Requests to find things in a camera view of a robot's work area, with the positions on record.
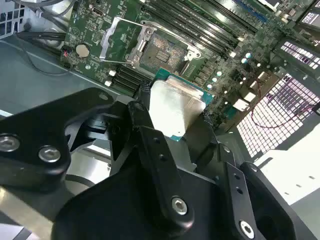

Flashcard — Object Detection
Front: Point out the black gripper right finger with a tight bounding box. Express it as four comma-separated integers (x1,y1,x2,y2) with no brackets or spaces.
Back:
189,112,320,240

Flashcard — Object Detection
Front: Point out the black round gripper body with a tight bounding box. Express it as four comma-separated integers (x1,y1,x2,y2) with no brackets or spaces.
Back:
51,159,228,240

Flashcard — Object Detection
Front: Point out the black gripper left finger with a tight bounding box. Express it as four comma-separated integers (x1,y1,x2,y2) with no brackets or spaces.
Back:
0,84,196,231

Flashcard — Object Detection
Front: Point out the metal socket cover frame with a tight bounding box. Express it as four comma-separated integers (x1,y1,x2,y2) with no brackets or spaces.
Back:
99,16,154,66

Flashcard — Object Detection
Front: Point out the silver green CPU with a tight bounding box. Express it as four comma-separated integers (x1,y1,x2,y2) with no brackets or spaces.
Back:
147,66,216,144

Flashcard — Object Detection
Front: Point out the metal wire locking lever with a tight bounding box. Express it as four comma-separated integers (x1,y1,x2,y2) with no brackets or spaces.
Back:
140,20,193,35

